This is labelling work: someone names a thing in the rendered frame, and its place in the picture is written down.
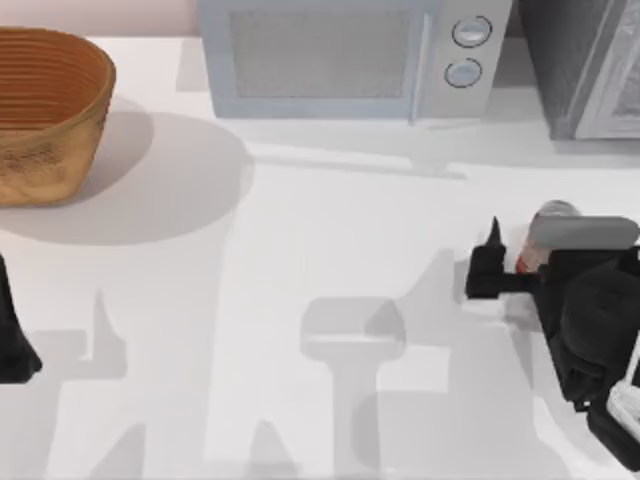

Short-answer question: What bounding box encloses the microwave door handle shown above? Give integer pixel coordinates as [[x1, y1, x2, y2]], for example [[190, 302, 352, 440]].
[[408, 13, 433, 127]]

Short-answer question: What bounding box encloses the pale grey cabinet door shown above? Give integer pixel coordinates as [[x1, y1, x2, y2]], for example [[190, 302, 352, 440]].
[[573, 0, 640, 142]]

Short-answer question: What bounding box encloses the round microwave knob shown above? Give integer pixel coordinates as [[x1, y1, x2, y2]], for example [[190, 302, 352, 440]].
[[451, 14, 494, 49], [443, 56, 484, 90]]

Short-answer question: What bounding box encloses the brown wicker basket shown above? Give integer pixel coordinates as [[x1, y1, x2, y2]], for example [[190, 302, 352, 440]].
[[0, 27, 118, 208]]

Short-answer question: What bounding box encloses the pale microwave oven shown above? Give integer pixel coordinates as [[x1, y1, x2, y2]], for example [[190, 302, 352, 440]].
[[195, 0, 514, 127]]

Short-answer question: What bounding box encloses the pale grey rounded box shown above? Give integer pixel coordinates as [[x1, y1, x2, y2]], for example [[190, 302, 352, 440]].
[[529, 215, 640, 252]]

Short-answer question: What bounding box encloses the microwave oven door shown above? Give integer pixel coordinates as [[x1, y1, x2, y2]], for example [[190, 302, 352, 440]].
[[198, 0, 432, 122]]

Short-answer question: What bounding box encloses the grey and red can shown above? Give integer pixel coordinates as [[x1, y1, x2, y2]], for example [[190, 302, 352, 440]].
[[516, 199, 582, 275]]

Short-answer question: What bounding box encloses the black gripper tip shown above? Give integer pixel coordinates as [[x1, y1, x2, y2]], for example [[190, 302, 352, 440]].
[[0, 253, 44, 386]]

